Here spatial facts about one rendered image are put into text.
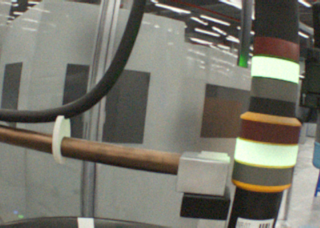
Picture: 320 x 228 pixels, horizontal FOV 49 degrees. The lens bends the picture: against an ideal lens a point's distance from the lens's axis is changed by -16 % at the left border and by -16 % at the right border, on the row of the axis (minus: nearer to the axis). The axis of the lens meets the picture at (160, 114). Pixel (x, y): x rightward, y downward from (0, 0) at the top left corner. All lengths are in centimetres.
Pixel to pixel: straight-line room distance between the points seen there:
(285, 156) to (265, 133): 2
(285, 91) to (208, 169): 7
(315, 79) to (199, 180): 30
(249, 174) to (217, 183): 2
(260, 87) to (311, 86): 28
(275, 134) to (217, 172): 4
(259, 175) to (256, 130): 3
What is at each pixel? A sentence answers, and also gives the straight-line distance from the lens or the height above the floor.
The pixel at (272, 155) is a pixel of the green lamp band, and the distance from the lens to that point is 23.
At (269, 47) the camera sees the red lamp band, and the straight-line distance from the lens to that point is 24.
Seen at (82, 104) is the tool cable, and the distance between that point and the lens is 26.
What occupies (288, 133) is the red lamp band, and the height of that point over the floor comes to 157.
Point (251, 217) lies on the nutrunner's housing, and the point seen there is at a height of 152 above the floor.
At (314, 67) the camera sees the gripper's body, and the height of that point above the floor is 164.
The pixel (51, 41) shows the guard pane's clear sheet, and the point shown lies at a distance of 97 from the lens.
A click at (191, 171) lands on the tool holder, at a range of 24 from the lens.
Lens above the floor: 159
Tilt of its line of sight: 3 degrees down
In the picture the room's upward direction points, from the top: 6 degrees clockwise
